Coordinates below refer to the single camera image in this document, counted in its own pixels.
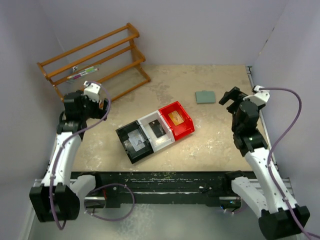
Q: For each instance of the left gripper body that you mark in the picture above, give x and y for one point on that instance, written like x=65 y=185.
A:
x=95 y=110

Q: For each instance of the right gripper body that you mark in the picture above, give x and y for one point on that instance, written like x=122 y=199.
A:
x=235 y=101

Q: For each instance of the green card holder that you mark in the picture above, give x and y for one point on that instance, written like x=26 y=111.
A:
x=205 y=97

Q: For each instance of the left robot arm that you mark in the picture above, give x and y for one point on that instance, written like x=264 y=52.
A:
x=56 y=198

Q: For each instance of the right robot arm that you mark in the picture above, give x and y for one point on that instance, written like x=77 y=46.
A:
x=279 y=214

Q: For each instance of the silver credit card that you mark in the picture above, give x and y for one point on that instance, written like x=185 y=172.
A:
x=137 y=140

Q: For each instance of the orange credit card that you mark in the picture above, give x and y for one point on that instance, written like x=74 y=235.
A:
x=176 y=118

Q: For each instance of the black credit card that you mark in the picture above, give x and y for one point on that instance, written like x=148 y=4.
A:
x=157 y=128

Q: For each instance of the pens on rack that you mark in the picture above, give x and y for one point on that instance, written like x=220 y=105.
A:
x=86 y=71

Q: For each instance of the black plastic bin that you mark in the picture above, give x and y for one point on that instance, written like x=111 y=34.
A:
x=131 y=153

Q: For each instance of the red plastic bin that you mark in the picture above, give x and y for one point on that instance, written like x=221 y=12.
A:
x=183 y=129

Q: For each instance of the white plastic bin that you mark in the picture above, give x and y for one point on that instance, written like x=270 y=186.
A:
x=157 y=144

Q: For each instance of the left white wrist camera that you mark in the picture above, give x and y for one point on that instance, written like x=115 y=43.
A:
x=92 y=91

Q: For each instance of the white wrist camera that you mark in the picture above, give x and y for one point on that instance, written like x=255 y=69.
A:
x=92 y=91
x=259 y=97

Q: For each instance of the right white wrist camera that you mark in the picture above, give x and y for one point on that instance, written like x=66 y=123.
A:
x=259 y=97

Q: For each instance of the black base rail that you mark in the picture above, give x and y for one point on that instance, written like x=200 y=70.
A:
x=209 y=188

